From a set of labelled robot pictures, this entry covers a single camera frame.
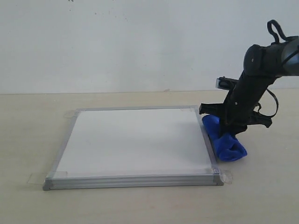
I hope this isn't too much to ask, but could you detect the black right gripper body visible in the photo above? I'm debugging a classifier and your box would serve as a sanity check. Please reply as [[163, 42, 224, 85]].
[[199, 98, 272, 134]]

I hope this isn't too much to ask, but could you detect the blue cloth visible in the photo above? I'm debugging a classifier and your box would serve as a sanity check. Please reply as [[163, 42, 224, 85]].
[[202, 115, 247, 162]]

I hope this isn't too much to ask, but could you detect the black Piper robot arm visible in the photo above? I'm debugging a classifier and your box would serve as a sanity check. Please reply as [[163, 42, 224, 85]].
[[199, 39, 299, 135]]

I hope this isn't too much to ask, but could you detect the clear tape front right corner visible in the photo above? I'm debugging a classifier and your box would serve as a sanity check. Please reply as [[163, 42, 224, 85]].
[[207, 168, 233, 186]]

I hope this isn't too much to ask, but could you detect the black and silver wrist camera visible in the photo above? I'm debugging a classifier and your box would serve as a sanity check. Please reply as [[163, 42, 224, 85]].
[[215, 77, 238, 91]]

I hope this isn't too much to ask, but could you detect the white board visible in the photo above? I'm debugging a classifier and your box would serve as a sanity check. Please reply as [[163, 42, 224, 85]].
[[43, 105, 224, 191]]

